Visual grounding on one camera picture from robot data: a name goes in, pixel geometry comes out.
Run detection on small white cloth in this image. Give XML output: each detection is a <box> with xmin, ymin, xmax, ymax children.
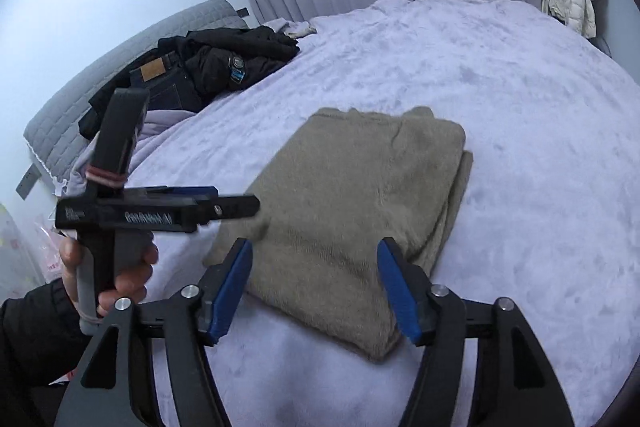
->
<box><xmin>262</xmin><ymin>19</ymin><xmax>319</xmax><ymax>40</ymax></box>

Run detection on blue garment tag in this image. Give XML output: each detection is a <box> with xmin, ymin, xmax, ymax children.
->
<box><xmin>228</xmin><ymin>55</ymin><xmax>247</xmax><ymax>86</ymax></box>

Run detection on dark blue jeans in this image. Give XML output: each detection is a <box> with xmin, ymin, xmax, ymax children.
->
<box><xmin>117</xmin><ymin>51</ymin><xmax>207</xmax><ymax>114</ymax></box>

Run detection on lavender fleece blanket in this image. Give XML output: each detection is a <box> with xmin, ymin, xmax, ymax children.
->
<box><xmin>65</xmin><ymin>0</ymin><xmax>640</xmax><ymax>427</ymax></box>

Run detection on person's left forearm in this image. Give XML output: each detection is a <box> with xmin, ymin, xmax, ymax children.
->
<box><xmin>0</xmin><ymin>279</ymin><xmax>103</xmax><ymax>427</ymax></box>

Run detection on black jacket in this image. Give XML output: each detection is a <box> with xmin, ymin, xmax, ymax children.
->
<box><xmin>77</xmin><ymin>26</ymin><xmax>301</xmax><ymax>140</ymax></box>

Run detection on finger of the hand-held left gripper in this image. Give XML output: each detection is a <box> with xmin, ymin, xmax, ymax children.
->
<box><xmin>144</xmin><ymin>185</ymin><xmax>261</xmax><ymax>229</ymax></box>

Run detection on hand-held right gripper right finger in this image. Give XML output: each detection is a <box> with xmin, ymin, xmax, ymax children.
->
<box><xmin>376</xmin><ymin>236</ymin><xmax>576</xmax><ymax>427</ymax></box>

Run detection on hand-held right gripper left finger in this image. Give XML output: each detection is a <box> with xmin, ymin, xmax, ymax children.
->
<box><xmin>52</xmin><ymin>237</ymin><xmax>254</xmax><ymax>427</ymax></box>

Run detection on person's left hand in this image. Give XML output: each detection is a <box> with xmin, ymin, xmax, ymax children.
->
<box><xmin>59</xmin><ymin>237</ymin><xmax>159</xmax><ymax>319</ymax></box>

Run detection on light grey cloth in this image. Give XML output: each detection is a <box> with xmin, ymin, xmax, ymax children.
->
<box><xmin>65</xmin><ymin>108</ymin><xmax>201</xmax><ymax>200</ymax></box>

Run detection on olive knit sweater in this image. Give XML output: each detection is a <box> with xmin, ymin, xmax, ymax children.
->
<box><xmin>202</xmin><ymin>106</ymin><xmax>475</xmax><ymax>363</ymax></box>

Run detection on grey quilted headboard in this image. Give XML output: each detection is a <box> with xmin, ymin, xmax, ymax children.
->
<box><xmin>22</xmin><ymin>0</ymin><xmax>251</xmax><ymax>190</ymax></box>

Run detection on clear plastic bag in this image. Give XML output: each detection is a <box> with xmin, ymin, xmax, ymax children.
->
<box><xmin>0</xmin><ymin>202</ymin><xmax>76</xmax><ymax>290</ymax></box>

